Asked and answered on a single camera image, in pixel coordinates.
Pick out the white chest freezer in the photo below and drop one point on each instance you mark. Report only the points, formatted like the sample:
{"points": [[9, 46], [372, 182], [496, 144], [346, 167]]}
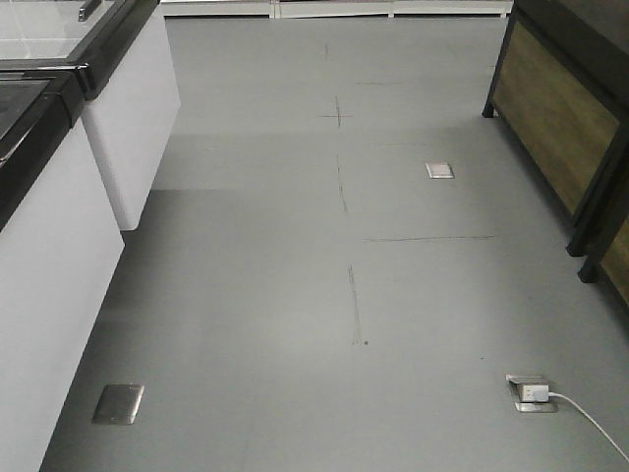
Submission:
{"points": [[120, 56], [60, 244]]}

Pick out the closed floor outlet plate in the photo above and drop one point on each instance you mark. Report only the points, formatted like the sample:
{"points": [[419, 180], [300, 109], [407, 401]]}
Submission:
{"points": [[118, 404]]}

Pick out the white power adapter plug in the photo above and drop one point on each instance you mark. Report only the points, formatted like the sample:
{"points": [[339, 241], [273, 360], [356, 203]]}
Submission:
{"points": [[533, 392]]}

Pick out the white chest freezer near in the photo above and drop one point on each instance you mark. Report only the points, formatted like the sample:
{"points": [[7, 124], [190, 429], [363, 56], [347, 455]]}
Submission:
{"points": [[60, 244]]}

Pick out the open floor outlet box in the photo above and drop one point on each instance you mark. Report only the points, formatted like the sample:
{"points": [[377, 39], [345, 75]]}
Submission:
{"points": [[514, 380]]}

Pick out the white chest freezer far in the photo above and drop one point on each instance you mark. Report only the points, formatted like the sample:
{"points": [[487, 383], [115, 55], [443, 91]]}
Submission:
{"points": [[120, 56]]}

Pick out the black wooden display stand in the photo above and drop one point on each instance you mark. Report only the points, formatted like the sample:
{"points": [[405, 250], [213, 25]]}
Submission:
{"points": [[561, 86]]}

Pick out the silver floor socket cover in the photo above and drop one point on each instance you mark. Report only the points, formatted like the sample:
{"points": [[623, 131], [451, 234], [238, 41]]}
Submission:
{"points": [[439, 170]]}

